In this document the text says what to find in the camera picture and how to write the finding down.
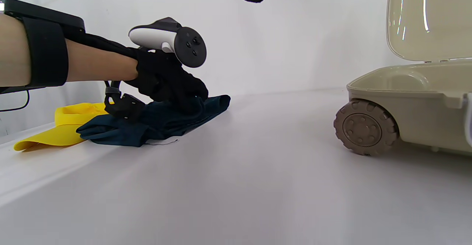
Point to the person's left hand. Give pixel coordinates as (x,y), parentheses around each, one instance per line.
(169,82)

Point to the dark teal garment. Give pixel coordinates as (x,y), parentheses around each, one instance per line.
(166,123)

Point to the yellow baseball cap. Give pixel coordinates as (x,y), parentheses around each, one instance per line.
(62,127)

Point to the beige hard-shell suitcase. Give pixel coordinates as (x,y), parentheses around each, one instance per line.
(424,90)

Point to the person's left forearm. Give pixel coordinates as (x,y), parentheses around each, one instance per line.
(92,66)

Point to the black wrist sensor box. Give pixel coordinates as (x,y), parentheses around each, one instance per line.
(44,14)

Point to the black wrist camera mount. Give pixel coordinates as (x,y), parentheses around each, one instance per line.
(125,104)

